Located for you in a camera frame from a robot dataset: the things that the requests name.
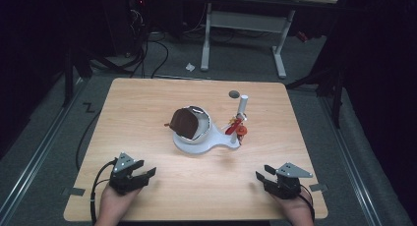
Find black floor cables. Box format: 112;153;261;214
127;9;170;80

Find white desk frame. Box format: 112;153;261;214
200;0;339;80

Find small red object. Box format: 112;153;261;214
296;30;310;44

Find thin black floor cable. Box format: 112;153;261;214
75;110;102;172

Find person's left hand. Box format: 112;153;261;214
93;183;143;226

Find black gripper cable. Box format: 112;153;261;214
299;184;317;222
89;157;118;226

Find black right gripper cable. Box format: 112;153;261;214
299;184;317;222

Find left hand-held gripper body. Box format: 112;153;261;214
108;151;149;197

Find red keychain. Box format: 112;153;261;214
224;112;249;145

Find brown leather wallet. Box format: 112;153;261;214
163;107;200;140

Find white bowl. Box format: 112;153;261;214
172;104;212;145

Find grey tape strip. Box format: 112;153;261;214
308;183;328;193
61;187;87;198

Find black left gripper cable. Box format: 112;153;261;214
89;157;118;226

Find metal floor rail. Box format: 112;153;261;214
319;96;384;226
0;78;87;218

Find person's right hand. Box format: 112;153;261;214
270;189;317;226

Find black metal stand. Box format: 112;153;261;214
61;45;93;108
284;63;346;130

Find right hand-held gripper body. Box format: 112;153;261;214
263;161;315;200

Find white stand with peg post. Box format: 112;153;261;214
172;94;250;155

